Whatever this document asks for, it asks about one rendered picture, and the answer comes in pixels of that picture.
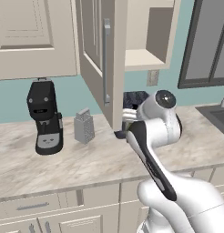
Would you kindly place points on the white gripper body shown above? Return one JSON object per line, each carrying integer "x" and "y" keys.
{"x": 129, "y": 115}

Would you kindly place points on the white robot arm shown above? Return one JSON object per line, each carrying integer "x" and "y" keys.
{"x": 177, "y": 200}

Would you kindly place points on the dark blue patterned box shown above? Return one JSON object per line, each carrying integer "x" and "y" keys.
{"x": 135, "y": 98}

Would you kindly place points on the grey metal box grater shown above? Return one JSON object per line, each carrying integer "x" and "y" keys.
{"x": 84, "y": 127}

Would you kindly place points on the beige drawer front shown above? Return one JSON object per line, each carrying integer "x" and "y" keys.
{"x": 218, "y": 176}
{"x": 101, "y": 194}
{"x": 13, "y": 209}

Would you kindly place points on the black coffee machine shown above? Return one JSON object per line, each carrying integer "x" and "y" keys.
{"x": 44, "y": 121}

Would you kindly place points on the dark grey sink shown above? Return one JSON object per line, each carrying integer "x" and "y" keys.
{"x": 217, "y": 116}

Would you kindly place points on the beige base cabinet door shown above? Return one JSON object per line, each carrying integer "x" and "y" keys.
{"x": 83, "y": 220}
{"x": 13, "y": 227}
{"x": 129, "y": 209}

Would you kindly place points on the dark framed window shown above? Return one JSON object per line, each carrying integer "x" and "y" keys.
{"x": 205, "y": 45}

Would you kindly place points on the beige wall outlet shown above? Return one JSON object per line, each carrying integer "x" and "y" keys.
{"x": 153, "y": 78}

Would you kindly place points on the beige open wall cabinet door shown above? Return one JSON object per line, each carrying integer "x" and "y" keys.
{"x": 92, "y": 45}

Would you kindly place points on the beige open wall cabinet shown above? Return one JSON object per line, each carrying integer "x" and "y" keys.
{"x": 153, "y": 36}

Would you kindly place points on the beige closed wall cabinet door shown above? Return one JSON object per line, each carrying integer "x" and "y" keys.
{"x": 32, "y": 36}

